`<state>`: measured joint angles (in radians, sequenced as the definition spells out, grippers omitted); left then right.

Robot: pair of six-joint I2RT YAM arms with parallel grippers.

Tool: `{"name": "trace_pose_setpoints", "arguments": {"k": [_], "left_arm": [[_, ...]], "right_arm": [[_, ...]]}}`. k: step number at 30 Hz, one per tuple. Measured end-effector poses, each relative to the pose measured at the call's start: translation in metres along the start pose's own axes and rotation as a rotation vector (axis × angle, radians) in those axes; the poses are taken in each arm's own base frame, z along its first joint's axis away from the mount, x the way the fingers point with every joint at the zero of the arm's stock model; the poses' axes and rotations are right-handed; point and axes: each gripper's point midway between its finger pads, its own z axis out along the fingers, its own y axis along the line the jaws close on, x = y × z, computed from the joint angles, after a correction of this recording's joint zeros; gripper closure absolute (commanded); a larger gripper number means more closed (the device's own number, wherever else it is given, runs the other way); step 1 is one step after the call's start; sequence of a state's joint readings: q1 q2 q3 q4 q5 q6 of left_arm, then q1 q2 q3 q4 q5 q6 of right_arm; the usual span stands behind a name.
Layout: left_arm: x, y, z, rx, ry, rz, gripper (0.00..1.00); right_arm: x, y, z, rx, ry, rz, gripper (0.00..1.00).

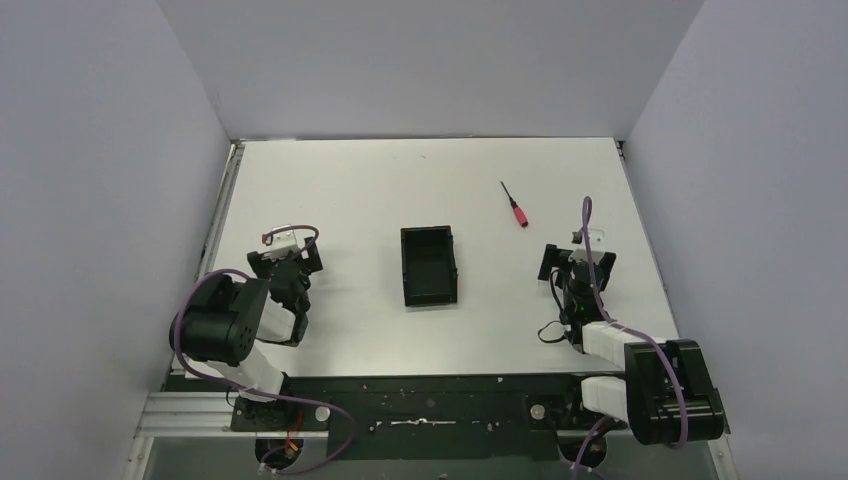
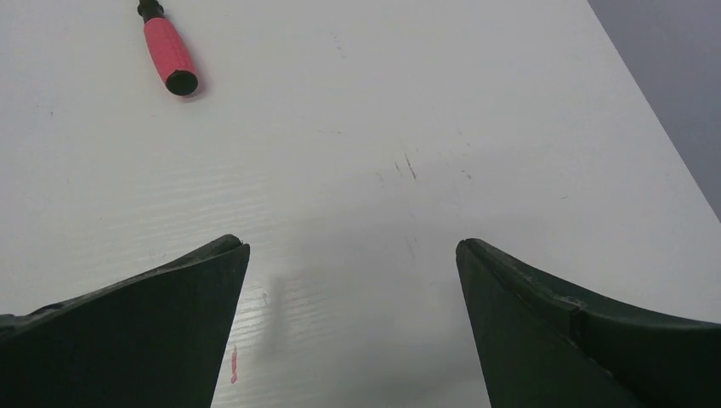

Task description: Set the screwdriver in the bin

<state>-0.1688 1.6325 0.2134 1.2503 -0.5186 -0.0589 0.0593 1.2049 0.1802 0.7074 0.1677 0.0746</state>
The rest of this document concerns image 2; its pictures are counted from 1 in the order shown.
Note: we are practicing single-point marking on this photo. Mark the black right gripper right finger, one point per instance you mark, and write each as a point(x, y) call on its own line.
point(545, 342)

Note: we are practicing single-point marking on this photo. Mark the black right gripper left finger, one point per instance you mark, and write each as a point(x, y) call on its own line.
point(156, 339)

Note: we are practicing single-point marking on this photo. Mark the red handled screwdriver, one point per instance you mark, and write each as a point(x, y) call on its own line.
point(167, 49)

